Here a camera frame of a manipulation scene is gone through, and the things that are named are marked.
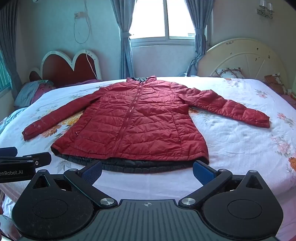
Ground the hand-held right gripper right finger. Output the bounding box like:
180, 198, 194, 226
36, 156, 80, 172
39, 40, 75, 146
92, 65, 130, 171
179, 160, 264, 208

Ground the blue window curtain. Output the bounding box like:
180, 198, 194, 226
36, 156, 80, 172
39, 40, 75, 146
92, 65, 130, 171
185, 0, 212, 77
110, 0, 139, 79

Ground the grey side curtain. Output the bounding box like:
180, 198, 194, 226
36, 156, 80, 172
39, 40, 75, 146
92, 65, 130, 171
0, 7, 23, 93

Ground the white framed window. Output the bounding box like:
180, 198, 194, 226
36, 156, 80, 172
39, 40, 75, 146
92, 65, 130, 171
128, 0, 196, 47

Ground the blue floral pillow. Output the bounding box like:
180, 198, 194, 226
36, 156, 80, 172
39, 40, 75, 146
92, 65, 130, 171
14, 80, 56, 108

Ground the orange patterned pillow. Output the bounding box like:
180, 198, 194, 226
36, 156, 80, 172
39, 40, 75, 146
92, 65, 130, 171
264, 74, 288, 94

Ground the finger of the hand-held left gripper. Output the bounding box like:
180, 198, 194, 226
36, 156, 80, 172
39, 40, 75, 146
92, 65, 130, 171
0, 152, 52, 168
0, 147, 18, 159

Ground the red heart-shaped headboard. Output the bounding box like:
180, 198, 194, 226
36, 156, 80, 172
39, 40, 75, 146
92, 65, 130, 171
30, 49, 102, 88

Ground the silver wall lamp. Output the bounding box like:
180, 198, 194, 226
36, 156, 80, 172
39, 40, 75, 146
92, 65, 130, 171
256, 0, 275, 18

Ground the red puffer jacket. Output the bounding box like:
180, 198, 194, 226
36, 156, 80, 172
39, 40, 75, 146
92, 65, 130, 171
22, 76, 270, 174

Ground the floral white bed sheet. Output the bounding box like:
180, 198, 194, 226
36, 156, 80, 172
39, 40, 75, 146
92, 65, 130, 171
0, 76, 296, 241

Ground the cream round headboard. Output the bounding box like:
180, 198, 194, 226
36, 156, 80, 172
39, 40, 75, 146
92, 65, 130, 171
196, 38, 288, 81

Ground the white hanging cable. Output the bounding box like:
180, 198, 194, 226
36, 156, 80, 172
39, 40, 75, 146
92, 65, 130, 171
73, 0, 97, 77

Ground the green side window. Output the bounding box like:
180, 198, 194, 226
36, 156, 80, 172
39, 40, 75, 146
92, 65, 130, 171
0, 50, 12, 93

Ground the brown patterned white pillow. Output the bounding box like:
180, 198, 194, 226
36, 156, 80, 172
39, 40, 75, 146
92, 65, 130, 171
215, 67, 245, 79

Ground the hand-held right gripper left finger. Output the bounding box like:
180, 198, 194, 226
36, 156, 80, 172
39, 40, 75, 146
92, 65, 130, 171
32, 161, 117, 208

